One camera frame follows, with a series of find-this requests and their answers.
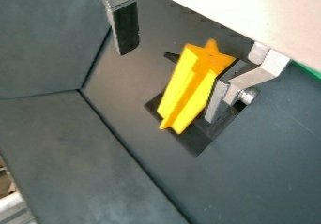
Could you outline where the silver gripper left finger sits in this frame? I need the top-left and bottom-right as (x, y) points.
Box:
(101, 0), (139, 55)

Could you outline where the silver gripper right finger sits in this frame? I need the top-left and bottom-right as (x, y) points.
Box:
(204, 42), (290, 124)

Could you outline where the yellow star prism object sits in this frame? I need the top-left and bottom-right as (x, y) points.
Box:
(156, 39), (235, 134)

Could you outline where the green shape insertion block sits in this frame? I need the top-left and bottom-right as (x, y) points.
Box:
(291, 61), (321, 82)

